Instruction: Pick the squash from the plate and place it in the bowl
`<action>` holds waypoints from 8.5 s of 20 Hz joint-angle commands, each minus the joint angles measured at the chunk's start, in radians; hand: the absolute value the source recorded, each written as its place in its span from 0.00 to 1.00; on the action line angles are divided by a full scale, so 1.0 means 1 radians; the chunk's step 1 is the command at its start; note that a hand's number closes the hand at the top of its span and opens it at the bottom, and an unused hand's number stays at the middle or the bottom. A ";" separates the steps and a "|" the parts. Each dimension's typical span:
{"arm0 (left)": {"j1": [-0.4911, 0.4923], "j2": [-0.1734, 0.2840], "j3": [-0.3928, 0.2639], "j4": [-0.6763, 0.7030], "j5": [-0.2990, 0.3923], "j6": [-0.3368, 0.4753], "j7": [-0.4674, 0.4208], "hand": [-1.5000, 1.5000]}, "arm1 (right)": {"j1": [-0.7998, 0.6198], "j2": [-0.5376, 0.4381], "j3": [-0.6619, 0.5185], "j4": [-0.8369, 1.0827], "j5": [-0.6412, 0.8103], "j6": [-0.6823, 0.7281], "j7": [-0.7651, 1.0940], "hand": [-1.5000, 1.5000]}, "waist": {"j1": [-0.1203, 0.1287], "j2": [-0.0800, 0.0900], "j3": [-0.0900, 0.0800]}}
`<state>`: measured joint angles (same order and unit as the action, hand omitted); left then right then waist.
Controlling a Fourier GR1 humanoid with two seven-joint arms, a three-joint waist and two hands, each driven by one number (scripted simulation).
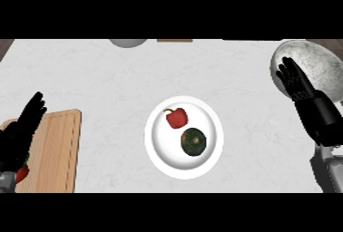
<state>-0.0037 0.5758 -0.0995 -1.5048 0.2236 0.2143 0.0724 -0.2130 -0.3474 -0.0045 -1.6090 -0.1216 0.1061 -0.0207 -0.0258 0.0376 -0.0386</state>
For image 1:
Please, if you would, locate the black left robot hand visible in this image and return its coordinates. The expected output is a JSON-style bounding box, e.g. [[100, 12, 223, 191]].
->
[[0, 91, 49, 176]]

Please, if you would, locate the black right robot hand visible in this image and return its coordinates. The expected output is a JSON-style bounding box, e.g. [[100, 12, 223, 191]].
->
[[275, 56, 343, 148]]

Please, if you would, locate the white marbled bowl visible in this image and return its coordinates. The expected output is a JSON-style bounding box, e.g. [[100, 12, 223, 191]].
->
[[269, 39, 343, 105]]

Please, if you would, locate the dark green squash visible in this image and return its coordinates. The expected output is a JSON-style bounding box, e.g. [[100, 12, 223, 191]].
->
[[179, 127, 207, 158]]

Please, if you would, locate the white oval plate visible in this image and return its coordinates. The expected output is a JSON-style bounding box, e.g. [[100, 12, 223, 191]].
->
[[143, 95, 224, 180]]

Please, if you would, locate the wooden cutting board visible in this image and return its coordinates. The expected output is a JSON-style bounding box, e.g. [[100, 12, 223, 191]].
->
[[0, 109, 83, 193]]

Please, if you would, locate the red vegetable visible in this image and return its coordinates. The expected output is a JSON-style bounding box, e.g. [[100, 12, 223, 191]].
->
[[15, 164, 31, 184]]

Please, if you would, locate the red bell pepper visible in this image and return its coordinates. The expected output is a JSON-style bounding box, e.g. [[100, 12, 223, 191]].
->
[[162, 107, 189, 130]]

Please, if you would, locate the grey round object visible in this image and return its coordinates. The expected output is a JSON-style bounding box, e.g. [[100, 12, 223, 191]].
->
[[108, 39, 149, 49]]

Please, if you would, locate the brown wooden object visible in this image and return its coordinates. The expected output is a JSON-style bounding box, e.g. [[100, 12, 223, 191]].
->
[[155, 39, 193, 44]]

